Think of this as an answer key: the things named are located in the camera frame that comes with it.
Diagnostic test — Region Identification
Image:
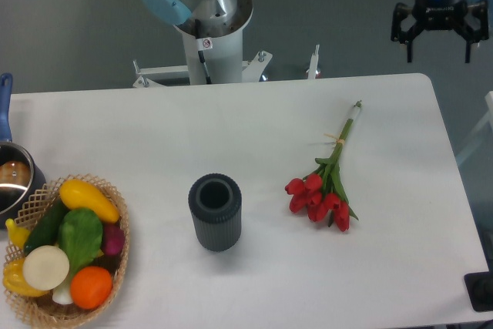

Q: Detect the red tulip bouquet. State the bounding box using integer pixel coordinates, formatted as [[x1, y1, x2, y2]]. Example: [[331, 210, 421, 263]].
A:
[[284, 100, 362, 232]]

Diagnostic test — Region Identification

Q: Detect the black device at table edge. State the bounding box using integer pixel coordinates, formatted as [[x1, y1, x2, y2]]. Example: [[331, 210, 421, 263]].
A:
[[464, 271, 492, 312]]

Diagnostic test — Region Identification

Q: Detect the dark grey ribbed vase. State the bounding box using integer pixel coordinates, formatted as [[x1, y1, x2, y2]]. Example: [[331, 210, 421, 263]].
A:
[[188, 173, 242, 252]]

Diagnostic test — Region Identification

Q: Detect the purple red onion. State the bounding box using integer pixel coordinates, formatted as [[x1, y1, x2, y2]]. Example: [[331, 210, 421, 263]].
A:
[[101, 223, 126, 256]]

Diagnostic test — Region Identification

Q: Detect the yellow squash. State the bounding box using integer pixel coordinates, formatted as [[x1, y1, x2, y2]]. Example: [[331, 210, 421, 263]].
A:
[[59, 179, 120, 223]]

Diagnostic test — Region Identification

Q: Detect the green lettuce leaf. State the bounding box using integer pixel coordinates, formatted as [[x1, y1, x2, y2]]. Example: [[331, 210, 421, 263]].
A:
[[58, 208, 103, 278]]

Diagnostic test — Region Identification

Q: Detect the orange fruit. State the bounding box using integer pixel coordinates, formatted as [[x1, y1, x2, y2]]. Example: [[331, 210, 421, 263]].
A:
[[70, 266, 112, 310]]

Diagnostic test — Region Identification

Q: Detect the woven wicker basket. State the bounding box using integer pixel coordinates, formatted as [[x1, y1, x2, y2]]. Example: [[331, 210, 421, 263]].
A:
[[5, 174, 130, 328]]

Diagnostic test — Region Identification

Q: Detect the green cucumber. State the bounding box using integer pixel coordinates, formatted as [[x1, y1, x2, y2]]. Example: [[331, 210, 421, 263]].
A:
[[23, 199, 69, 256]]

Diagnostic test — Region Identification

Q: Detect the white leek stalk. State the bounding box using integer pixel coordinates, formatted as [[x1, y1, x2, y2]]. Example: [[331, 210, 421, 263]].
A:
[[52, 277, 73, 305]]

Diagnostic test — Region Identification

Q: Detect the white round onion slice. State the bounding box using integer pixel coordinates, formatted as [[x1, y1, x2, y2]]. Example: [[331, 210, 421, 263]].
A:
[[22, 245, 69, 290]]

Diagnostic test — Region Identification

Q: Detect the yellow bell pepper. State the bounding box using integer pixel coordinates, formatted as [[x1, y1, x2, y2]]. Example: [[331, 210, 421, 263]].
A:
[[2, 258, 49, 297]]

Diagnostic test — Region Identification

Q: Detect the white frame at right edge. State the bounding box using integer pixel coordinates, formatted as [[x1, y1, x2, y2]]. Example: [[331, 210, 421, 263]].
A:
[[455, 91, 492, 166]]

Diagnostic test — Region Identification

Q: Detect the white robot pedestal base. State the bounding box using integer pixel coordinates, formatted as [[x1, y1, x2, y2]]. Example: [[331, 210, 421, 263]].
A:
[[132, 25, 273, 88]]

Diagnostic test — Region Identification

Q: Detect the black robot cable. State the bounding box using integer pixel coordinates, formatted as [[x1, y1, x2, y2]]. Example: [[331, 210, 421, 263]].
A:
[[194, 18, 213, 86]]

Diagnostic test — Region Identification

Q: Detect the blue handled saucepan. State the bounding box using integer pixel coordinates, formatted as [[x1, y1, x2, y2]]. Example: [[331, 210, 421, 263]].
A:
[[1, 73, 45, 230]]

